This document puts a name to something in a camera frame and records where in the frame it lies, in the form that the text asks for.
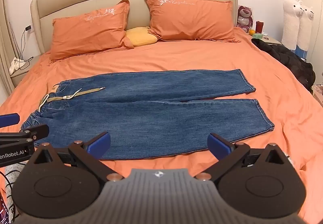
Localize black charger cable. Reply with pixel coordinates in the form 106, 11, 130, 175
19, 28, 35, 63

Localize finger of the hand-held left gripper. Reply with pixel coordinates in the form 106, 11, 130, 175
0, 124, 49, 146
0, 113, 21, 128

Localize grey cloth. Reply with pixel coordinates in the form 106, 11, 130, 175
3, 160, 27, 224

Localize white crumpled cloth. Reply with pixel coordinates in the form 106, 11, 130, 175
9, 57, 30, 75

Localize purple stuffed bear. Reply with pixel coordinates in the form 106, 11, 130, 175
237, 5, 253, 33

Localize black jacket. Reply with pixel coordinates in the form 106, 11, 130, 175
251, 38, 316, 93

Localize orange embroidered pillow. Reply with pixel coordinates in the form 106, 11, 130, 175
144, 0, 241, 44
47, 0, 134, 61

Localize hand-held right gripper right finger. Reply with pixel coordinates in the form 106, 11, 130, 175
195, 133, 296, 181

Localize beige bedside table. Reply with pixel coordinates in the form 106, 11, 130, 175
10, 55, 40, 85
251, 33, 282, 46

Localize blue denim pants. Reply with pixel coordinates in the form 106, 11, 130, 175
21, 69, 275, 160

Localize white alpaca plush toy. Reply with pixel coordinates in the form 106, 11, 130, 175
281, 0, 304, 51
296, 4, 315, 60

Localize yellow cushion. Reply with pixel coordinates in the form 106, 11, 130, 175
125, 26, 158, 48

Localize bed with orange sheet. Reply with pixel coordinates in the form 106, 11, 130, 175
0, 26, 323, 216

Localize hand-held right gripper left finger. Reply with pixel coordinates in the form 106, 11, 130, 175
26, 132, 124, 181

